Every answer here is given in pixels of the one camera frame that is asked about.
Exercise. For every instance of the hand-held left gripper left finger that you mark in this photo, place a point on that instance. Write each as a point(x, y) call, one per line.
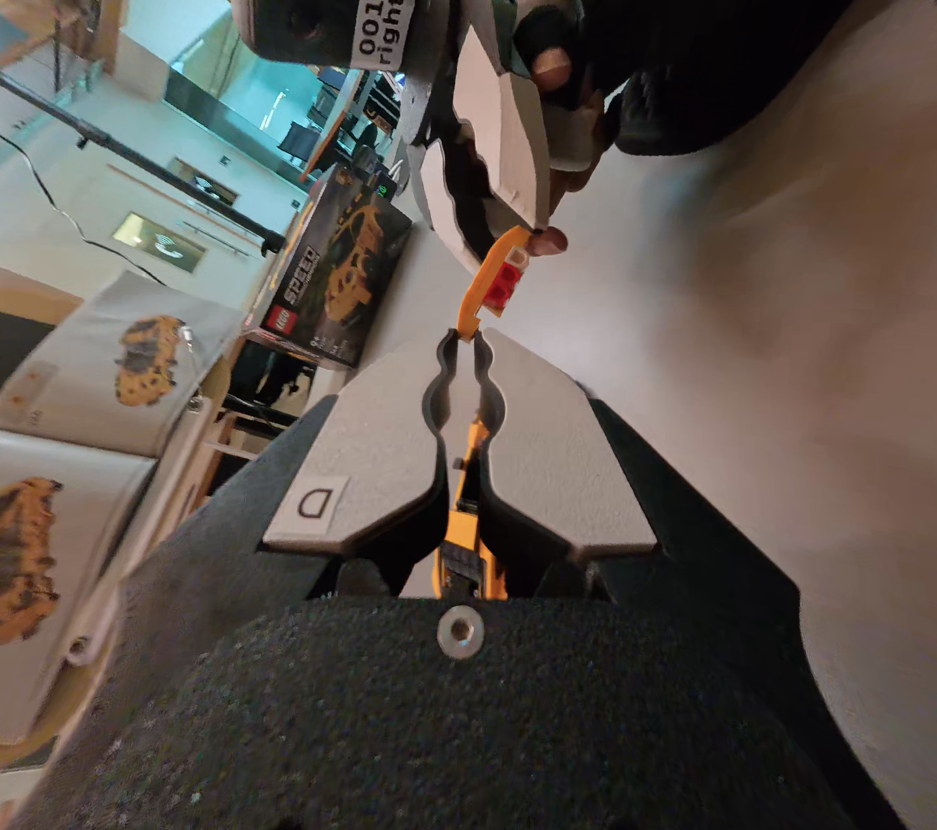
point(366, 464)

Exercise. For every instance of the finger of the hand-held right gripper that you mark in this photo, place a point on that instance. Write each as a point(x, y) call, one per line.
point(512, 142)
point(432, 186)

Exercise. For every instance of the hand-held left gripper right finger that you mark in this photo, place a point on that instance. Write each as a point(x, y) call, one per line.
point(564, 471)

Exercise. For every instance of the yellow lego bumper assembly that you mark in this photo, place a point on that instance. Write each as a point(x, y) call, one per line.
point(476, 288)

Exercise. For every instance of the yellow lego car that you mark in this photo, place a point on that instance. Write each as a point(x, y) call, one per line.
point(461, 530)

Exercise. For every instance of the person's right forearm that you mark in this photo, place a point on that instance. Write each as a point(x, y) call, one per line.
point(732, 3)

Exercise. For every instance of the black cardboard set box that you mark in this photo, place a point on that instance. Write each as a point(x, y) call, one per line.
point(344, 266)

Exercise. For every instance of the person's right hand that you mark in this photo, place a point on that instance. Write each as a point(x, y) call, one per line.
point(550, 69)

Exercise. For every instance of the long wooden table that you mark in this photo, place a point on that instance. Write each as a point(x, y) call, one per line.
point(333, 127)

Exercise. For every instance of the wooden edged desk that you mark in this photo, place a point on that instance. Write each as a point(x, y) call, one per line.
point(234, 449)

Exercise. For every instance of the black office chair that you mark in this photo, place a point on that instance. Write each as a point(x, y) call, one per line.
point(299, 142)

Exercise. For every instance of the white document stand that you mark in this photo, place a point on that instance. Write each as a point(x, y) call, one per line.
point(190, 457)

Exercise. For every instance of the black pole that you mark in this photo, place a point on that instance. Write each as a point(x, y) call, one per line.
point(146, 164)

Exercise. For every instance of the instruction booklet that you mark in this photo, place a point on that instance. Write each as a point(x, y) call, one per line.
point(88, 405)

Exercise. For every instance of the wall screen with phone icon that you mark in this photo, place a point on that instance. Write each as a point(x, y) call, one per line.
point(157, 243)

